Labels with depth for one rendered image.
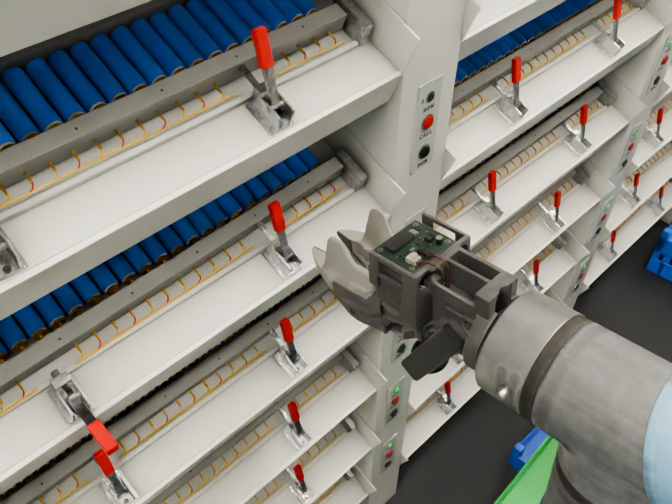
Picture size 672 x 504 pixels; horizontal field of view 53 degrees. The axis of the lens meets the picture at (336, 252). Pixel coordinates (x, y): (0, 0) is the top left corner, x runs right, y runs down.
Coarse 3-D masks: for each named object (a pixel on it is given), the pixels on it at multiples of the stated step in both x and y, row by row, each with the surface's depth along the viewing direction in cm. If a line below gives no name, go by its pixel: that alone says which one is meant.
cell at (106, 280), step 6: (102, 264) 71; (90, 270) 70; (96, 270) 70; (102, 270) 70; (108, 270) 71; (96, 276) 70; (102, 276) 70; (108, 276) 70; (96, 282) 70; (102, 282) 70; (108, 282) 70; (114, 282) 70; (102, 288) 70; (108, 288) 70
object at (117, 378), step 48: (336, 144) 86; (384, 192) 84; (240, 240) 78; (288, 240) 80; (240, 288) 76; (288, 288) 79; (144, 336) 70; (192, 336) 72; (96, 384) 67; (144, 384) 68; (0, 432) 63; (48, 432) 64; (0, 480) 61
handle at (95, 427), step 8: (72, 400) 64; (80, 400) 64; (80, 408) 63; (80, 416) 63; (88, 416) 63; (88, 424) 62; (96, 424) 62; (96, 432) 61; (104, 432) 61; (96, 440) 61; (104, 440) 61; (112, 440) 61; (104, 448) 60; (112, 448) 60
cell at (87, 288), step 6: (78, 276) 69; (84, 276) 70; (72, 282) 69; (78, 282) 69; (84, 282) 69; (90, 282) 70; (78, 288) 69; (84, 288) 69; (90, 288) 69; (96, 288) 70; (84, 294) 69; (90, 294) 69; (96, 294) 69; (84, 300) 69
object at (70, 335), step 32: (288, 192) 80; (320, 192) 83; (288, 224) 80; (192, 256) 73; (128, 288) 70; (160, 288) 72; (96, 320) 67; (32, 352) 64; (64, 352) 67; (0, 384) 62
